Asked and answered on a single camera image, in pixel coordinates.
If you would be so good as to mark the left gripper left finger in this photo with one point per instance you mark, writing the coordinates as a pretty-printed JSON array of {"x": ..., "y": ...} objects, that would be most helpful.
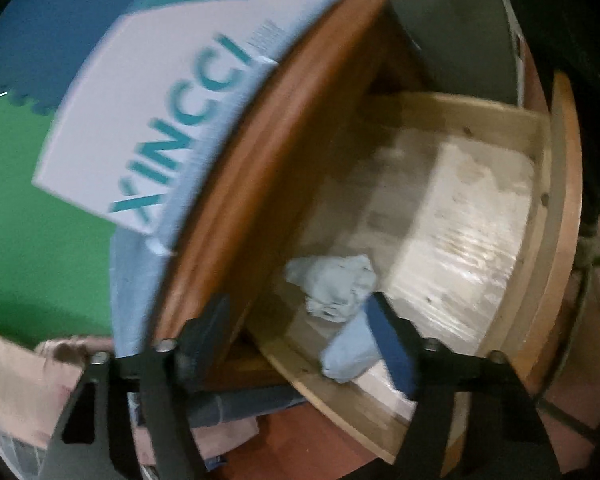
[{"x": 94, "y": 437}]

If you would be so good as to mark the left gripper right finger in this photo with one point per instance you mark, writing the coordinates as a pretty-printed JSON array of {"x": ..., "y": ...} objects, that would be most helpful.
[{"x": 504, "y": 436}]

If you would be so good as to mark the light blue underwear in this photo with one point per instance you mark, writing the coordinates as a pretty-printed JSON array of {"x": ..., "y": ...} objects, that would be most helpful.
[{"x": 351, "y": 352}]

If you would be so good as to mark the grey white underwear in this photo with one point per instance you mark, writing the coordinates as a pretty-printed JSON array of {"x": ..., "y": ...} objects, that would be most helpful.
[{"x": 335, "y": 287}]

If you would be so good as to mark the wooden drawer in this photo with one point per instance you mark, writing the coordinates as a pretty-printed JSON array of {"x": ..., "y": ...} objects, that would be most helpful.
[{"x": 468, "y": 210}]

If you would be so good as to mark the beige floral curtain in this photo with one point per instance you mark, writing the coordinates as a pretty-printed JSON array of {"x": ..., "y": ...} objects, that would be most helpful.
[{"x": 36, "y": 384}]

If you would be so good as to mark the green foam mat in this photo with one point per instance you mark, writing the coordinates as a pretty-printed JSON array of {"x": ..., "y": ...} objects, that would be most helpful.
[{"x": 53, "y": 257}]

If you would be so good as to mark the blue checked cloth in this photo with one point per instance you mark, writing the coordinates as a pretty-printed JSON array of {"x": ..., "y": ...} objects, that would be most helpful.
[{"x": 137, "y": 262}]

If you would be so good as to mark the white XINCCI shoe box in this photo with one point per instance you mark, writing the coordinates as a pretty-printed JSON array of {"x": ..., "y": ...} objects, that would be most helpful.
[{"x": 147, "y": 97}]

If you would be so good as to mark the blue foam mat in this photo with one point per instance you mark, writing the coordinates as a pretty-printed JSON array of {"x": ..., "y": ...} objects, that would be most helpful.
[{"x": 43, "y": 43}]

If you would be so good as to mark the wooden nightstand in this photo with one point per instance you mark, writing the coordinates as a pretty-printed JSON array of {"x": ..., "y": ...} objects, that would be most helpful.
[{"x": 265, "y": 178}]

